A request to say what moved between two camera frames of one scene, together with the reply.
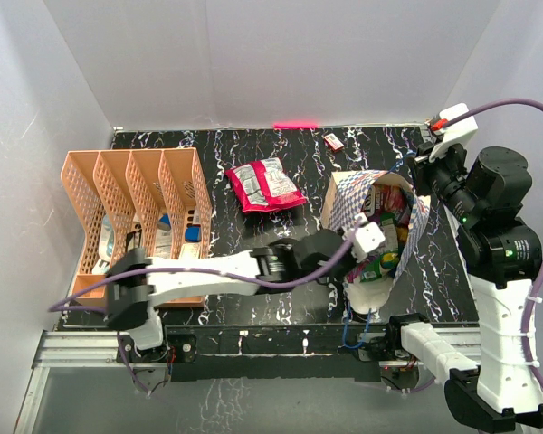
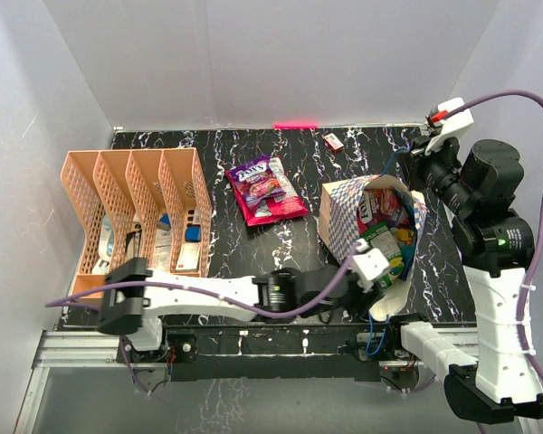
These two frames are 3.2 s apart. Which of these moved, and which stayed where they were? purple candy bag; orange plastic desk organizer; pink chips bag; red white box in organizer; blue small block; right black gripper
Moved: purple candy bag; pink chips bag
Stayed: red white box in organizer; blue small block; orange plastic desk organizer; right black gripper
